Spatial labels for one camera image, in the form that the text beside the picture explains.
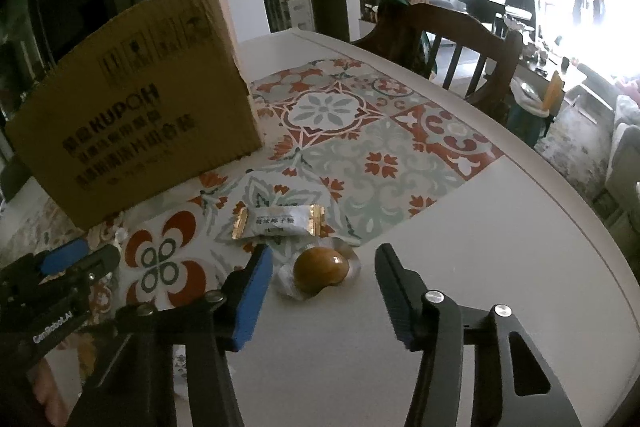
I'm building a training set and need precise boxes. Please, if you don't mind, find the brown cardboard box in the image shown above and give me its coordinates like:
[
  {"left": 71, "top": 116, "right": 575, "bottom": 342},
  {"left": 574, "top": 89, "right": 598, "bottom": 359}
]
[{"left": 6, "top": 0, "right": 264, "bottom": 229}]

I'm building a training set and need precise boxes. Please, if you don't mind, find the white gold-ended snack packet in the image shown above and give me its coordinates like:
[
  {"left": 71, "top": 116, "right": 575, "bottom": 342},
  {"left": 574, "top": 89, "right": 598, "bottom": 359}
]
[{"left": 231, "top": 204, "right": 326, "bottom": 239}]

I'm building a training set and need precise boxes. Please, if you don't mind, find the green bin with bag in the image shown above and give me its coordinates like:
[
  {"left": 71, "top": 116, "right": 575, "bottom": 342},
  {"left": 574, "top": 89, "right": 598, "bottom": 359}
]
[{"left": 506, "top": 72, "right": 564, "bottom": 148}]

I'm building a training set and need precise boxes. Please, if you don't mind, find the brown round wrapped snack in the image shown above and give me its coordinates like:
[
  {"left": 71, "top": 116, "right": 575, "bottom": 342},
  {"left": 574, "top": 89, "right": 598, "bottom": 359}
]
[{"left": 272, "top": 237, "right": 361, "bottom": 301}]

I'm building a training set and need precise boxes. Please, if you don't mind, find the patterned floral table mat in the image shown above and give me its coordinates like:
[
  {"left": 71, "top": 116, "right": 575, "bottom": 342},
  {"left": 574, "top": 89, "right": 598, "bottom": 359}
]
[{"left": 0, "top": 56, "right": 506, "bottom": 358}]

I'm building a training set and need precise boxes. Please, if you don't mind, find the dark wooden chair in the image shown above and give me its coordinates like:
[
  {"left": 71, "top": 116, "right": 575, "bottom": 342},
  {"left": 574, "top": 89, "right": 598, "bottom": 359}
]
[{"left": 354, "top": 0, "right": 523, "bottom": 124}]

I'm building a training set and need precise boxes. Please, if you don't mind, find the white box in hallway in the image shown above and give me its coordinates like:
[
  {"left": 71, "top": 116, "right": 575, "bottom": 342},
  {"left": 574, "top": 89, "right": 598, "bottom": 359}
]
[{"left": 286, "top": 0, "right": 314, "bottom": 31}]

